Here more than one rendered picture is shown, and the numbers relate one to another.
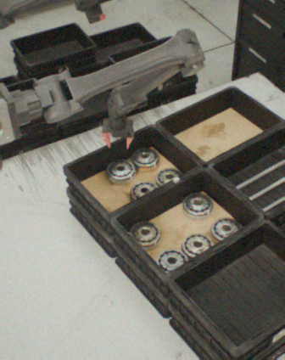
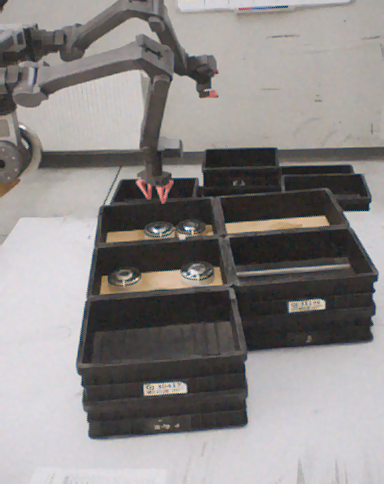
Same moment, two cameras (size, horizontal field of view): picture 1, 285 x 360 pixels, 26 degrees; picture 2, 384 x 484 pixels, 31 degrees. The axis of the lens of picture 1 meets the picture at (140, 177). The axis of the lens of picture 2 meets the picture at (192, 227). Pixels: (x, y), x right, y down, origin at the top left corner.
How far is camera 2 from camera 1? 126 cm
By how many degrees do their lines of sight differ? 32
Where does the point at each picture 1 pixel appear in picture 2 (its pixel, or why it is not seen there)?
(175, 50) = (127, 51)
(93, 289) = (66, 320)
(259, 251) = (218, 326)
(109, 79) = (68, 70)
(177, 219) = (170, 279)
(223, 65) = not seen: outside the picture
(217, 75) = not seen: outside the picture
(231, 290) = (155, 344)
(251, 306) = not seen: hidden behind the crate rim
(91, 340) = (22, 354)
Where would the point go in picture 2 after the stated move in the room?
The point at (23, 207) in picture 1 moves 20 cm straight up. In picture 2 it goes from (76, 249) to (69, 201)
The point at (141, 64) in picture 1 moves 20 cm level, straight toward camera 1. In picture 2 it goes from (96, 61) to (43, 80)
